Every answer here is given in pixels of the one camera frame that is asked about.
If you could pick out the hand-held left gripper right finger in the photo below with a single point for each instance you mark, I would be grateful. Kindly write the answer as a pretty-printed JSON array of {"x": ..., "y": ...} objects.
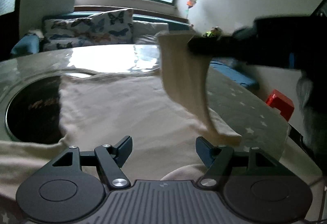
[{"x": 203, "y": 150}]

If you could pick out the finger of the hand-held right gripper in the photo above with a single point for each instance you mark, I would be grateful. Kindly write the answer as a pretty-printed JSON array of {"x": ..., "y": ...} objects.
[{"x": 219, "y": 45}]

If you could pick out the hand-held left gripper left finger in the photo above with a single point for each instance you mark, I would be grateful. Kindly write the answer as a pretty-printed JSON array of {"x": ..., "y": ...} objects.
[{"x": 126, "y": 148}]

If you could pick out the cream garment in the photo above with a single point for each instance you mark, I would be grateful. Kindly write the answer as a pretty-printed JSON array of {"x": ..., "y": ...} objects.
[{"x": 127, "y": 106}]

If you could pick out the green plush toy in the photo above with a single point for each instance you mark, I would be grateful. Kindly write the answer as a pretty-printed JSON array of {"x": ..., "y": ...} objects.
[{"x": 210, "y": 33}]

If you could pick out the blue quilted sofa cover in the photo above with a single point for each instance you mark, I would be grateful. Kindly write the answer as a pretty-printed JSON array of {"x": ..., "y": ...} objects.
[{"x": 235, "y": 75}]

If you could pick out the teal corner sofa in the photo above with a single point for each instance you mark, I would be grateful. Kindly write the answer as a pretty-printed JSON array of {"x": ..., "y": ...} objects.
[{"x": 176, "y": 25}]

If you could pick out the colourful pinwheel toy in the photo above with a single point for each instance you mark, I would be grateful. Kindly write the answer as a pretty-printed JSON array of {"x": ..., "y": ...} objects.
[{"x": 191, "y": 3}]

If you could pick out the red plastic stool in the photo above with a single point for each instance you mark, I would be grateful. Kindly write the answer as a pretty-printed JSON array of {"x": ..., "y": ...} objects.
[{"x": 281, "y": 106}]

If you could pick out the white pillow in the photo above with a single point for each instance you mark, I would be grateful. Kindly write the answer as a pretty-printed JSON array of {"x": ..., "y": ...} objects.
[{"x": 148, "y": 31}]

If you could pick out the round black induction cooktop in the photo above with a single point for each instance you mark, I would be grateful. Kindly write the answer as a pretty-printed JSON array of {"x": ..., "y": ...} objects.
[{"x": 33, "y": 111}]

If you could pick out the blue towel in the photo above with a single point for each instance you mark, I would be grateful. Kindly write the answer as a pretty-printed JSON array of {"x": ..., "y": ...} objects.
[{"x": 25, "y": 46}]

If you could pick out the white cloth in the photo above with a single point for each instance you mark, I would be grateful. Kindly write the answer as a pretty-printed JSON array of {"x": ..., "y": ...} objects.
[{"x": 35, "y": 33}]

